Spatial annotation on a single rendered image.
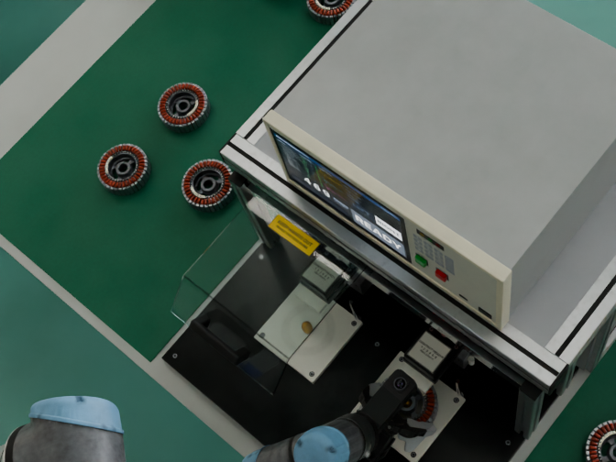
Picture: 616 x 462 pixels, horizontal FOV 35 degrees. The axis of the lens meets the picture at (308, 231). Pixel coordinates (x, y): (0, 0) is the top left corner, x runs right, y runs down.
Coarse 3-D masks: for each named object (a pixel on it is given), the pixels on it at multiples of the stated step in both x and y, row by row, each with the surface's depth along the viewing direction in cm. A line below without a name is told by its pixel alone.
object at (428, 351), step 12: (420, 336) 171; (432, 336) 170; (420, 348) 170; (432, 348) 169; (444, 348) 169; (456, 348) 171; (408, 360) 171; (420, 360) 169; (432, 360) 169; (444, 360) 168; (408, 372) 172; (420, 372) 171; (432, 372) 168; (444, 372) 171; (420, 384) 171; (432, 384) 171
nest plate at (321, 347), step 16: (336, 304) 190; (336, 320) 189; (352, 320) 189; (320, 336) 188; (336, 336) 188; (352, 336) 188; (304, 352) 188; (320, 352) 187; (336, 352) 186; (304, 368) 186; (320, 368) 186
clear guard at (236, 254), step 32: (256, 224) 168; (224, 256) 167; (256, 256) 166; (288, 256) 165; (320, 256) 164; (352, 256) 163; (192, 288) 166; (224, 288) 165; (256, 288) 164; (288, 288) 163; (320, 288) 162; (224, 320) 164; (256, 320) 161; (288, 320) 160; (320, 320) 160; (256, 352) 161; (288, 352) 158
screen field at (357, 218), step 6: (354, 216) 155; (360, 216) 152; (360, 222) 155; (366, 222) 153; (366, 228) 156; (372, 228) 153; (378, 228) 151; (378, 234) 153; (384, 234) 151; (384, 240) 154; (390, 240) 151; (396, 240) 149; (390, 246) 154; (396, 246) 152; (402, 246) 149; (402, 252) 152
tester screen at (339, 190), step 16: (288, 144) 148; (288, 160) 156; (304, 160) 149; (320, 176) 150; (336, 176) 144; (320, 192) 158; (336, 192) 151; (352, 192) 146; (336, 208) 158; (352, 208) 152; (368, 208) 146; (384, 208) 141; (400, 224) 142; (400, 240) 148
